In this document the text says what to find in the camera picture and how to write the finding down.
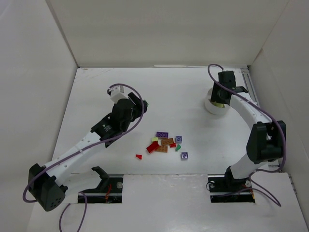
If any red 2x4 lego brick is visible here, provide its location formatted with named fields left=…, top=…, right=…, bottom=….
left=146, top=141, right=160, bottom=154

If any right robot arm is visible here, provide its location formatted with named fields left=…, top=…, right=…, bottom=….
left=211, top=71, right=286, bottom=188

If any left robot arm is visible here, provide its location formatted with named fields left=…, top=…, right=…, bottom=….
left=26, top=92, right=148, bottom=212

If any white divided round container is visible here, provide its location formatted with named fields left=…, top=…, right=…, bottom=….
left=204, top=88, right=230, bottom=116

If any purple 2x4 lego brick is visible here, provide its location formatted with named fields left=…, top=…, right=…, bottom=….
left=156, top=131, right=169, bottom=139

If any orange 2x4 lego brick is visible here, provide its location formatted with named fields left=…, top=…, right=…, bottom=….
left=161, top=138, right=174, bottom=146

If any orange 2x4 lego plate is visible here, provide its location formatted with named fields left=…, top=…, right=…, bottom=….
left=155, top=145, right=168, bottom=153

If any lavender 2x2 lego brick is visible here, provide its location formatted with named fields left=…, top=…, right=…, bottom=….
left=181, top=152, right=188, bottom=160
left=175, top=136, right=183, bottom=144

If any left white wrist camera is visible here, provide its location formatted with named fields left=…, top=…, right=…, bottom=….
left=107, top=85, right=127, bottom=103

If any aluminium rail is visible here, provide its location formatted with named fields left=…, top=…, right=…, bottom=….
left=240, top=68, right=259, bottom=106

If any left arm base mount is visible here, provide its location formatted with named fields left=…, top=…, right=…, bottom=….
left=83, top=175, right=124, bottom=204

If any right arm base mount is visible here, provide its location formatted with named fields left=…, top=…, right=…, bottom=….
left=206, top=174, right=255, bottom=203

